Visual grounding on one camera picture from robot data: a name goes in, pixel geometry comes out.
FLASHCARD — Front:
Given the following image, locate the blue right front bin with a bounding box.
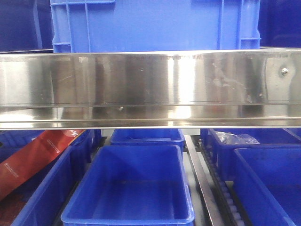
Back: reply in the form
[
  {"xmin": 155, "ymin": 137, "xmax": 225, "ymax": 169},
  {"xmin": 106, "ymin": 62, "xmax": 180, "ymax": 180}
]
[{"xmin": 234, "ymin": 147, "xmax": 301, "ymax": 226}]

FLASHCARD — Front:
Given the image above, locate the blue centre rear bin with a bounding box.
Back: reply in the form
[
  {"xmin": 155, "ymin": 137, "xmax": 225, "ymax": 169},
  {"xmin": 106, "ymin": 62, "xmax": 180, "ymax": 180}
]
[{"xmin": 111, "ymin": 129, "xmax": 185, "ymax": 152}]

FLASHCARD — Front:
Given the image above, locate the stainless steel shelf beam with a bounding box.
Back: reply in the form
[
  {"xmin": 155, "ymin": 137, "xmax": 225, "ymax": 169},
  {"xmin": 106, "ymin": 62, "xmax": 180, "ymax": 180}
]
[{"xmin": 0, "ymin": 48, "xmax": 301, "ymax": 129}]

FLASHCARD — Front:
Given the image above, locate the large blue upper crate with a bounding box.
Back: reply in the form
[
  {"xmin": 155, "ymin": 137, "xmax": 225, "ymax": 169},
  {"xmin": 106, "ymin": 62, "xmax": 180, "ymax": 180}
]
[{"xmin": 50, "ymin": 0, "xmax": 260, "ymax": 53}]

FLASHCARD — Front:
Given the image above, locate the blue right rear bin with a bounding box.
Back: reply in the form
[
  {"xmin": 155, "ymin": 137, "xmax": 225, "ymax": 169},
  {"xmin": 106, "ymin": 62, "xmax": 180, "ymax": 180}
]
[{"xmin": 200, "ymin": 128, "xmax": 301, "ymax": 181}]

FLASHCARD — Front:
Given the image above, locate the steel roller track rail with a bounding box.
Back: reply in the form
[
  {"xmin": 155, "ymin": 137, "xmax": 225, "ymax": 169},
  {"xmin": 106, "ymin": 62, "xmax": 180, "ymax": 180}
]
[{"xmin": 183, "ymin": 135, "xmax": 252, "ymax": 226}]

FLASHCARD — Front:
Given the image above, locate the blue centre front bin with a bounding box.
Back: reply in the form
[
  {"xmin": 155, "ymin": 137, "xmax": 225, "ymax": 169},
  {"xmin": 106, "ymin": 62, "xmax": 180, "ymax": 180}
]
[{"xmin": 61, "ymin": 145, "xmax": 195, "ymax": 226}]

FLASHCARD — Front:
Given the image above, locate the blue bin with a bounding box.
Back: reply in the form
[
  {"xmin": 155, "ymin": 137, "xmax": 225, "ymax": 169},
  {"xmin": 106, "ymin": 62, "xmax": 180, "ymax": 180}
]
[
  {"xmin": 200, "ymin": 128, "xmax": 301, "ymax": 181},
  {"xmin": 61, "ymin": 145, "xmax": 195, "ymax": 226},
  {"xmin": 234, "ymin": 147, "xmax": 301, "ymax": 226},
  {"xmin": 111, "ymin": 129, "xmax": 185, "ymax": 152},
  {"xmin": 0, "ymin": 129, "xmax": 101, "ymax": 226}
]

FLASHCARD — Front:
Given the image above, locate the blue left bin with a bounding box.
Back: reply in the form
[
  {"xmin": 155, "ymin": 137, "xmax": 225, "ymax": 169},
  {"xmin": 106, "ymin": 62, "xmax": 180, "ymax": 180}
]
[{"xmin": 0, "ymin": 129, "xmax": 101, "ymax": 226}]

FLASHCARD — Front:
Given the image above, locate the red cardboard package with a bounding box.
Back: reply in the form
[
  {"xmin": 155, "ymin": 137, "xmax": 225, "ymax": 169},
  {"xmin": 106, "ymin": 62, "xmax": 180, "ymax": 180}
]
[{"xmin": 0, "ymin": 129, "xmax": 85, "ymax": 200}]

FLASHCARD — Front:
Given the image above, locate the clear plastic bag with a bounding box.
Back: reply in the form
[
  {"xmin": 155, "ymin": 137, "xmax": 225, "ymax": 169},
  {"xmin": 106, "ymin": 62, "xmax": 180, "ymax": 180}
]
[{"xmin": 216, "ymin": 132, "xmax": 260, "ymax": 145}]

